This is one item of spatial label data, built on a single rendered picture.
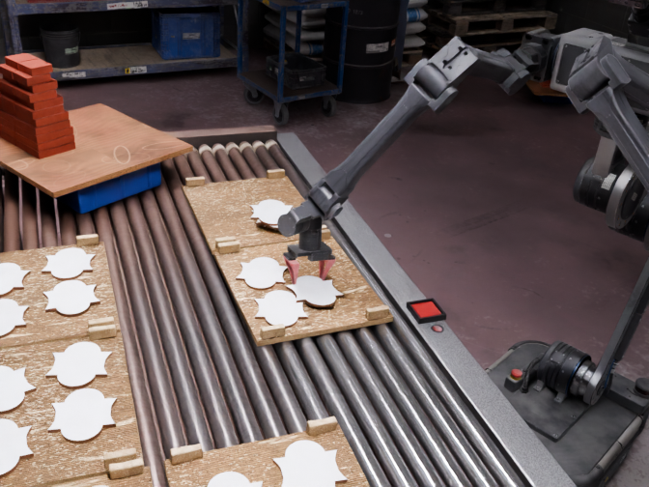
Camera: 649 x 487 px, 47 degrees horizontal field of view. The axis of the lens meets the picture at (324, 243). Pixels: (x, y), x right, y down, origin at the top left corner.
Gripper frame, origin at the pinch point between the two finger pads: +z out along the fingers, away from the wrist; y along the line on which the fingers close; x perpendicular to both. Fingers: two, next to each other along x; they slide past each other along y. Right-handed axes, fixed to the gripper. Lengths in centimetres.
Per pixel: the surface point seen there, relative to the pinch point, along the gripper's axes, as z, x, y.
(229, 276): 0.6, 9.1, -18.3
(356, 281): 0.8, -2.5, 12.9
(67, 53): -9, 446, -19
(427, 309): 3.5, -18.1, 25.4
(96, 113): -26, 102, -39
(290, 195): -8, 48, 13
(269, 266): -1.0, 9.6, -7.1
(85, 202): -8, 55, -49
